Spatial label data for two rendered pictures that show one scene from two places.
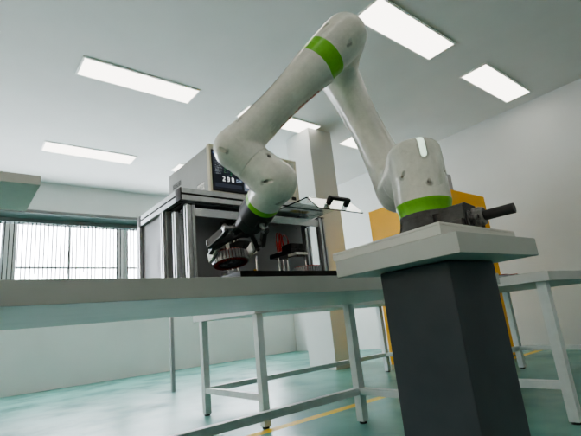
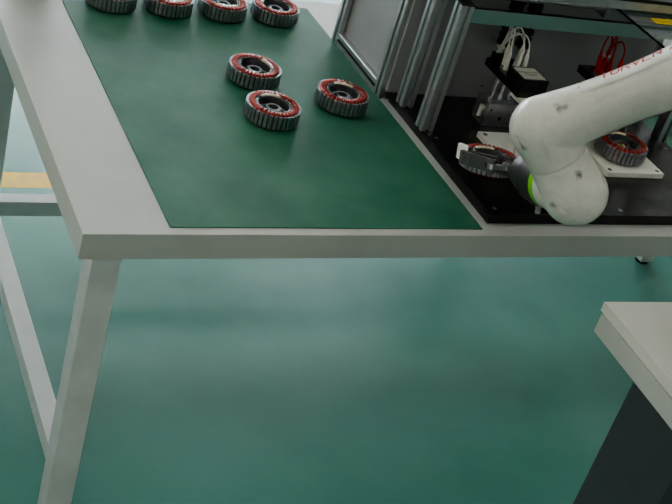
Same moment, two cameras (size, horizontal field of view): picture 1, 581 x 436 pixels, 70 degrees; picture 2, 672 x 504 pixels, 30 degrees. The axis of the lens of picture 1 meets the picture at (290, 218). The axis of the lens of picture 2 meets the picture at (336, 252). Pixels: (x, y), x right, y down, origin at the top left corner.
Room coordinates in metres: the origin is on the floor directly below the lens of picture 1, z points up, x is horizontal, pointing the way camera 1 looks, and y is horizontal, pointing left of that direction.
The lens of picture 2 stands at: (-0.96, 0.10, 1.86)
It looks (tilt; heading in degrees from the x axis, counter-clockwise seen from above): 31 degrees down; 8
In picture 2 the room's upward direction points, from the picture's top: 17 degrees clockwise
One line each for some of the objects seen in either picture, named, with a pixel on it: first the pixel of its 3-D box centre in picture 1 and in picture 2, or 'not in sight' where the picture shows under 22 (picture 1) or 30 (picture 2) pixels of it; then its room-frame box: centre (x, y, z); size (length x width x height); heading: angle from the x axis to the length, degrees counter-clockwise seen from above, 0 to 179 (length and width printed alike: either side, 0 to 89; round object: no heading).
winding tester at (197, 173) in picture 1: (233, 189); not in sight; (1.77, 0.24, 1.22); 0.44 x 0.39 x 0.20; 130
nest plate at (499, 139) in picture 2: not in sight; (523, 153); (1.44, 0.14, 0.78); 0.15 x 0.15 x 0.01; 40
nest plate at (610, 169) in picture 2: not in sight; (616, 157); (1.59, -0.05, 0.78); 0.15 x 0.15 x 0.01; 40
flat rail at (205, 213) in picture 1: (262, 218); (589, 26); (1.59, 0.11, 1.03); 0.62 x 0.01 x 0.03; 130
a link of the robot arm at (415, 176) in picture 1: (417, 180); not in sight; (0.98, -0.32, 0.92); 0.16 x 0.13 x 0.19; 2
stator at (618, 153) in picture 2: (308, 271); (621, 147); (1.59, -0.05, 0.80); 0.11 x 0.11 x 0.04
